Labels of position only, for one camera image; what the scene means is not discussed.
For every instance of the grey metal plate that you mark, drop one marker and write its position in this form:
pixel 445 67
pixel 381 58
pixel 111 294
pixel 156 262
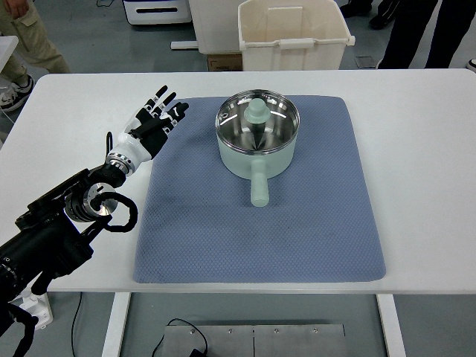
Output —
pixel 297 342

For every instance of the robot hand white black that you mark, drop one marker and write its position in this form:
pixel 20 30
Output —
pixel 139 147

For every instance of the white panel stand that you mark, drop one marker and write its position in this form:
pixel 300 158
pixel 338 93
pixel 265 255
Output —
pixel 215 29

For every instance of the blue quilted mat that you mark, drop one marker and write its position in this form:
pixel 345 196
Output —
pixel 260 241

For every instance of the white plastic bin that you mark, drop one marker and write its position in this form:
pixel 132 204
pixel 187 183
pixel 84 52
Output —
pixel 297 56

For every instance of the person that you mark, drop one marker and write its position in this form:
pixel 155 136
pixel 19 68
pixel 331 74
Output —
pixel 383 18
pixel 33 48
pixel 427 37

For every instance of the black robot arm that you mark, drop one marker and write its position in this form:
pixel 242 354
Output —
pixel 44 238

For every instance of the white side table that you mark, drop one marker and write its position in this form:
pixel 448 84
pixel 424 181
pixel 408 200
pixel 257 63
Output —
pixel 7 48

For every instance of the person's white shoe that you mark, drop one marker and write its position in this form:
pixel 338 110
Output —
pixel 472 65

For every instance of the glass lid with green knob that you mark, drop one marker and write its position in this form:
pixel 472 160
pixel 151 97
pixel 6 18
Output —
pixel 256 111

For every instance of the brown cardboard box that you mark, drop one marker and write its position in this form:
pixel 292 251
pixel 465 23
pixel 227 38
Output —
pixel 223 63

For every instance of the grey floor plate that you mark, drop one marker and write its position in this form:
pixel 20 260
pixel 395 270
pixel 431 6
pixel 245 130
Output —
pixel 365 62

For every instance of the white device with black slot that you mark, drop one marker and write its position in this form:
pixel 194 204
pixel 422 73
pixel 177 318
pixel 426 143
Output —
pixel 160 16

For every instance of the white table leg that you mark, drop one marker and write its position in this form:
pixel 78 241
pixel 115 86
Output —
pixel 115 327
pixel 391 327

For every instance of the white power strip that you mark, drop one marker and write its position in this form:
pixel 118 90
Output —
pixel 42 312

